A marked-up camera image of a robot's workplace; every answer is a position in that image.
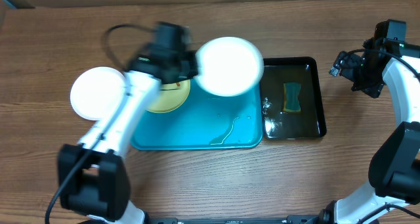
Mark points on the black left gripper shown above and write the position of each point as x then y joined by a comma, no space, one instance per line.
191,69

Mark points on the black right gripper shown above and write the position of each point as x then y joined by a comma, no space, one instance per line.
352,64

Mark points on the yellow plate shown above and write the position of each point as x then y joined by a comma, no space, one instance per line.
171,96

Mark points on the white plate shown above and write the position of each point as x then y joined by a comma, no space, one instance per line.
228,66

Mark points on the green yellow sponge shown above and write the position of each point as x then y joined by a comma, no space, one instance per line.
291,91

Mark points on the pale pink plate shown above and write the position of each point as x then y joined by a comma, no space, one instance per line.
97,92

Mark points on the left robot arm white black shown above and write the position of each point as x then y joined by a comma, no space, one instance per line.
92,177

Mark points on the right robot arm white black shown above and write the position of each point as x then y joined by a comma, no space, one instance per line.
393,176

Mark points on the teal plastic tray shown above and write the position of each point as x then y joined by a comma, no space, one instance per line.
204,121

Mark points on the black water tray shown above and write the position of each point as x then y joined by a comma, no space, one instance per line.
310,122

